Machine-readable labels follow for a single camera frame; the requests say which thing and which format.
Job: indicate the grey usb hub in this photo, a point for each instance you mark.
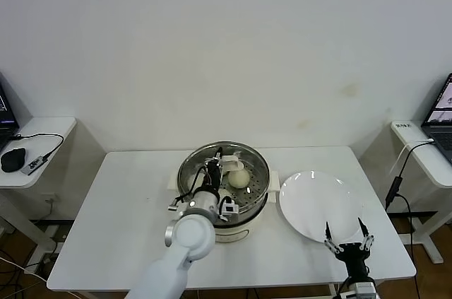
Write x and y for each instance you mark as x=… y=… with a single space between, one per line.
x=33 y=165

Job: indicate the round glass lid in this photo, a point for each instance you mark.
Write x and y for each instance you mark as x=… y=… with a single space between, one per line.
x=231 y=160

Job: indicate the white side desk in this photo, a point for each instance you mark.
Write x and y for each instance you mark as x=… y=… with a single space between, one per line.
x=409 y=136
x=46 y=129

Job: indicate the small printed desk label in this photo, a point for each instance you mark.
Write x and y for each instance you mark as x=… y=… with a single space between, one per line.
x=403 y=126

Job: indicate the cream electric cooker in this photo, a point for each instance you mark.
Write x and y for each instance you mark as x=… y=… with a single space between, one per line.
x=247 y=232

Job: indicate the black computer mouse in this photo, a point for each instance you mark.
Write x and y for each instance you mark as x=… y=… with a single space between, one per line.
x=13 y=160

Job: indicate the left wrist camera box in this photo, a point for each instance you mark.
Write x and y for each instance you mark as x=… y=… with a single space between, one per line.
x=229 y=209

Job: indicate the white power strip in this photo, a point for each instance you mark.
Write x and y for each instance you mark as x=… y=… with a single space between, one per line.
x=51 y=232

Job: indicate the white round plate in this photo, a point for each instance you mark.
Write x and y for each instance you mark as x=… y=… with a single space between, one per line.
x=318 y=200

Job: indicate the black floor bar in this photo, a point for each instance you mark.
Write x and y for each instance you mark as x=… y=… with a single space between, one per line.
x=420 y=214

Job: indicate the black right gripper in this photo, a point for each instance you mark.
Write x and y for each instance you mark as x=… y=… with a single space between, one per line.
x=355 y=258

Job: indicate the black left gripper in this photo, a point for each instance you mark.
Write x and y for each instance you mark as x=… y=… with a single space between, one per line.
x=213 y=175

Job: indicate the stainless steel steamer basket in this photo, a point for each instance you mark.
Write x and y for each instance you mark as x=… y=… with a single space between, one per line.
x=257 y=207

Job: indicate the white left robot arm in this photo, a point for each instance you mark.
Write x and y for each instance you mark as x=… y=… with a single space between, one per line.
x=190 y=239

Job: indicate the black laptop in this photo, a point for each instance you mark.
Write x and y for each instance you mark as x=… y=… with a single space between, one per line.
x=438 y=136
x=5 y=108

